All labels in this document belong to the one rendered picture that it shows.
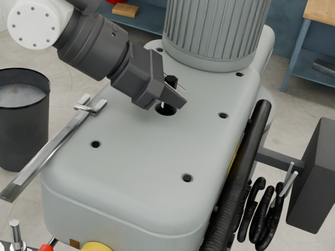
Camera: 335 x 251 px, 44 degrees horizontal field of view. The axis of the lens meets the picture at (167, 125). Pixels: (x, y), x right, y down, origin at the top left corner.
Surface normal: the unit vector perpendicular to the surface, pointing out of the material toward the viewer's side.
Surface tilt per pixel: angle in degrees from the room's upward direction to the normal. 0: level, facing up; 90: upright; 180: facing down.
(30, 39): 83
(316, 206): 90
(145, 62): 30
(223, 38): 90
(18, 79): 86
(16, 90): 0
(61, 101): 0
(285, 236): 0
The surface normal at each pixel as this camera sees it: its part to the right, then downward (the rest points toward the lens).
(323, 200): -0.36, 0.55
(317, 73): 0.13, -0.77
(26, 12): 0.14, 0.54
